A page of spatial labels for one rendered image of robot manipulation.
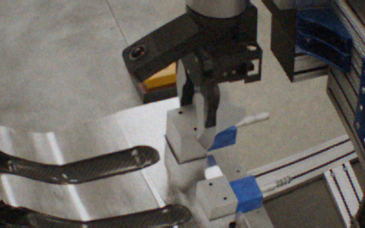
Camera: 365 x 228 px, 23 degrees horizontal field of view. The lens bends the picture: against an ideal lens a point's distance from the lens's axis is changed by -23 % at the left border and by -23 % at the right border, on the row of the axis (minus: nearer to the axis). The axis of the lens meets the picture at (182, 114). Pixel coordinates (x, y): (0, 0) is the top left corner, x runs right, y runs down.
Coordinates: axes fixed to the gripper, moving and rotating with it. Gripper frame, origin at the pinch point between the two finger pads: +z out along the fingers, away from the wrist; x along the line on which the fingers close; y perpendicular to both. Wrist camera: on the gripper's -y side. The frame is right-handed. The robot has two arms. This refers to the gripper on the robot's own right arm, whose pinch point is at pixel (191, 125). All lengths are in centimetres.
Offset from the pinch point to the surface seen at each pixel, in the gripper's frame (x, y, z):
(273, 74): 93, 64, 92
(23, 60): 35.1, -17.7, 12.5
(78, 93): 22.5, -8.8, 12.5
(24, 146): 4.9, -23.7, 1.9
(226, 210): -13.2, -0.2, 2.3
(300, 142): 67, 61, 92
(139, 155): 0.8, -6.5, 4.0
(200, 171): -4.6, -0.4, 3.5
